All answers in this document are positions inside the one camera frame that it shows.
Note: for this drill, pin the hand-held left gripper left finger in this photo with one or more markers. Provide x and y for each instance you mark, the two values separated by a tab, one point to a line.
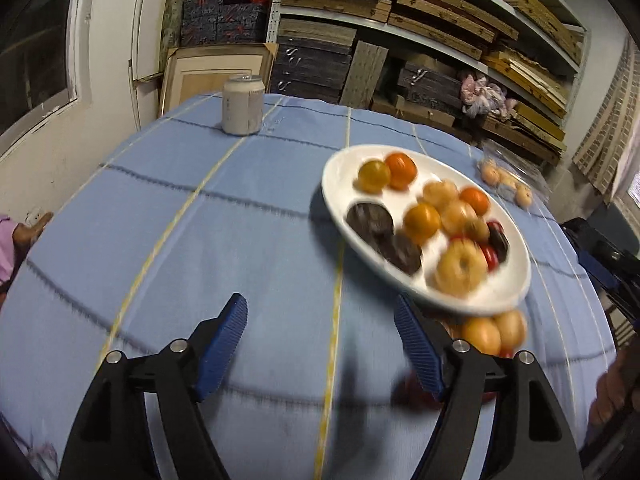
222	347

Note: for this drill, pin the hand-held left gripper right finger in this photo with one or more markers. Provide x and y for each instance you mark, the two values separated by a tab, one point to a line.
417	355

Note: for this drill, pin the yellow fruit with red blush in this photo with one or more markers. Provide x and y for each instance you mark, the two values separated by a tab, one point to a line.
460	267

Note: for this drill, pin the orange yellow round fruit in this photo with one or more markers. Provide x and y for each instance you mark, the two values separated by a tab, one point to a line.
421	221

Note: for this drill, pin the small dark wrinkled fruit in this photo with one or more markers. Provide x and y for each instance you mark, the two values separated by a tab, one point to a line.
500	244

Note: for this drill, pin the small tan fruit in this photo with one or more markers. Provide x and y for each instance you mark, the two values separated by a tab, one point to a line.
477	230

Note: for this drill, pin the dark purple passion fruit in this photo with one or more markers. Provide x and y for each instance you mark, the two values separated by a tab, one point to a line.
370	220
402	255

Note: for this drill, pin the yellow round tomato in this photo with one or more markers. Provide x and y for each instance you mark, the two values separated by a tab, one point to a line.
372	176

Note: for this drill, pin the white oval plate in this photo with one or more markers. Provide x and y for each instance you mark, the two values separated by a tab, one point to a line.
342	172

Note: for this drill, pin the person's right hand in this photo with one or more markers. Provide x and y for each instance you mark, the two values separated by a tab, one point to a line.
607	395

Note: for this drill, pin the pale yellow round fruit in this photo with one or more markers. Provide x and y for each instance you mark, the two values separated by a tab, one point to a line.
514	327
480	335

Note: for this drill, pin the blue checked tablecloth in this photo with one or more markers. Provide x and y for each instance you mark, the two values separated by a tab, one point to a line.
225	240

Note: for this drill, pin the red cherry tomato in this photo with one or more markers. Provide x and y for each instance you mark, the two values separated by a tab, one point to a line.
490	258

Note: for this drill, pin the pale orange peeled mandarin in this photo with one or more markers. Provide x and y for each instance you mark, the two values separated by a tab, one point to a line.
440	194
457	216

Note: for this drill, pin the clear bag of small oranges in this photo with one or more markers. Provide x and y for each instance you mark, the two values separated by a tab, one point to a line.
492	175

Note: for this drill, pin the black chair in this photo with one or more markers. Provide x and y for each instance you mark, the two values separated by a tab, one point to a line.
605	265

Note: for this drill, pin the brown object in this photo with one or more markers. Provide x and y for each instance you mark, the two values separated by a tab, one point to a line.
30	230

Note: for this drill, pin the pink cloth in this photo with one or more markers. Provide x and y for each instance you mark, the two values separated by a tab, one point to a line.
5	255

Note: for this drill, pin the silver drink can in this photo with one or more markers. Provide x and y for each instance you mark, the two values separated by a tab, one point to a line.
243	107

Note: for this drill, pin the pink white plastic bag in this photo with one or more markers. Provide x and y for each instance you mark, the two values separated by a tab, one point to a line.
482	95

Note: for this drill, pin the open cardboard box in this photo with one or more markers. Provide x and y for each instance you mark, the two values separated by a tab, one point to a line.
215	75

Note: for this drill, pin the tan perforated board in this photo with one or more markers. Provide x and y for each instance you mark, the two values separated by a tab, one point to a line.
365	75

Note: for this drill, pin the stack of dark grey boxes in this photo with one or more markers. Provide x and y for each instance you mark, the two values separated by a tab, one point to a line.
310	70

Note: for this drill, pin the tan perforated hanging panel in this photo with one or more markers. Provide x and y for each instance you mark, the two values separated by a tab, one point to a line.
605	130

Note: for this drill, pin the stack of blue patterned boxes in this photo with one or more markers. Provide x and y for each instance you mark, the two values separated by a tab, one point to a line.
225	20

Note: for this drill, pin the white metal shelf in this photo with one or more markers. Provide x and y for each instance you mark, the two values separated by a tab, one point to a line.
390	27

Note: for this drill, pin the stack of brown flat boxes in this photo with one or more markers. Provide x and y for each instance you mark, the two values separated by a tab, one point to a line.
440	7

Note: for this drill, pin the white framed window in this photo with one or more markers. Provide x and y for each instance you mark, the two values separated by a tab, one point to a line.
35	50

